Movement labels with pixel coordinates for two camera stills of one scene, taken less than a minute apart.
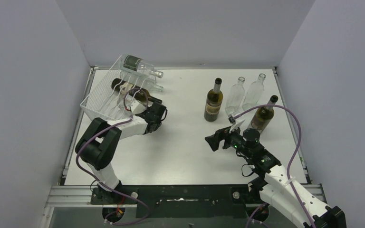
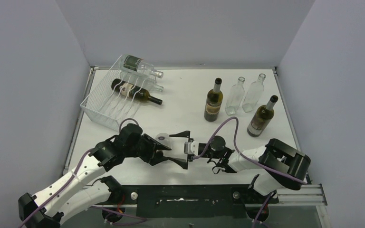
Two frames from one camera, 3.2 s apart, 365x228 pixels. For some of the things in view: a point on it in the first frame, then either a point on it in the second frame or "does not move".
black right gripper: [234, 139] to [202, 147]
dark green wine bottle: [132, 90] does not move
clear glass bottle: [235, 97] does not move
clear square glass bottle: [254, 92] does not move
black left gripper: [157, 111] to [150, 148]
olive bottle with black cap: [263, 116] does not move
